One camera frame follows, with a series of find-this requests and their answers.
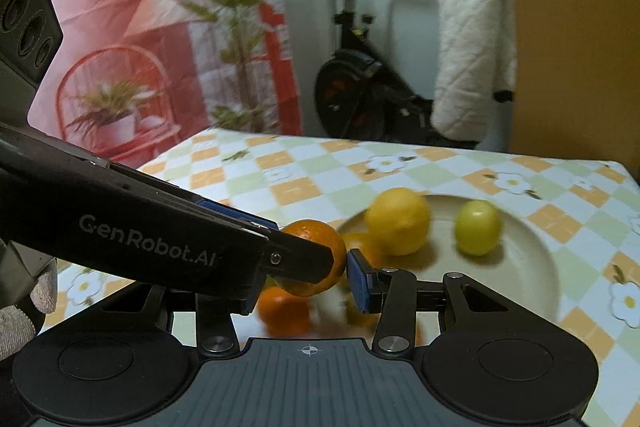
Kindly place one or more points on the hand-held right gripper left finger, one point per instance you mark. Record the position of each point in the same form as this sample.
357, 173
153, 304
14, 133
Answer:
215, 327

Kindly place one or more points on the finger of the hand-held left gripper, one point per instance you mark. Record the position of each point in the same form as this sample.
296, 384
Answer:
235, 216
300, 262

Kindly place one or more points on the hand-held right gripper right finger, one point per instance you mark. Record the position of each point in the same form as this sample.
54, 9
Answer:
359, 287

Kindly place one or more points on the dark orange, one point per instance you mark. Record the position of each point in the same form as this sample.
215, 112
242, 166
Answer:
320, 237

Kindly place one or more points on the small orange tangerine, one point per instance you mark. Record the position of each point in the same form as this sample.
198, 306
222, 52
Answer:
285, 312

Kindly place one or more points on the yellow lemon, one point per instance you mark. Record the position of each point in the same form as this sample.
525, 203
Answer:
397, 222

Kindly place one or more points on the green jujube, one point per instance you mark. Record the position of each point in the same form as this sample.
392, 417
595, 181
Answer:
477, 227

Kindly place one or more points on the beige round plate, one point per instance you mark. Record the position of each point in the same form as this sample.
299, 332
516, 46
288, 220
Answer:
520, 267

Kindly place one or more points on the person's left hand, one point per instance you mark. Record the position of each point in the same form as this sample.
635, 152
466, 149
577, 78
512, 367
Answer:
20, 327

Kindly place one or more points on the checkered floral tablecloth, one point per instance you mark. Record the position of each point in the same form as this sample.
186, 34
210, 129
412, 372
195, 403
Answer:
450, 167

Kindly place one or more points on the black exercise bike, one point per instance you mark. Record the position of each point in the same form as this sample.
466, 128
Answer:
350, 92

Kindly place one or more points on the white quilted jacket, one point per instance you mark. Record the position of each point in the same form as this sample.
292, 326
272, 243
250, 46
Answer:
475, 47

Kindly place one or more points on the brown wooden board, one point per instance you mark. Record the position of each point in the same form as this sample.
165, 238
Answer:
575, 32

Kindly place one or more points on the red printed wall poster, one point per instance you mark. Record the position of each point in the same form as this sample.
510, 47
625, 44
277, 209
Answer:
150, 7

